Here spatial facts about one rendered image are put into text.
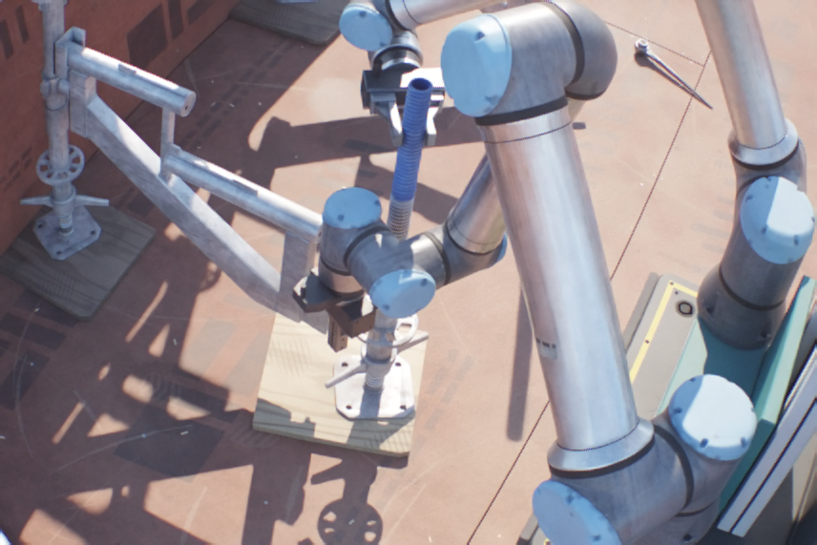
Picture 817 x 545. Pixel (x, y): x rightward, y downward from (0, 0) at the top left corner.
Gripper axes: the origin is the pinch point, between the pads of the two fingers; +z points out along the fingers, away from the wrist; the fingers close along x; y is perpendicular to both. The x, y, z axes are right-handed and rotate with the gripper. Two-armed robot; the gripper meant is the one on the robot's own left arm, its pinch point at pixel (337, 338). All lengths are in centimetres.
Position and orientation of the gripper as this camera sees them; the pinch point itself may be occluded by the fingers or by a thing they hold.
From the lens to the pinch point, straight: 223.8
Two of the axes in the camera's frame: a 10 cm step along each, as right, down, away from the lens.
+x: -5.9, -6.4, 4.8
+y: 7.9, -3.8, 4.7
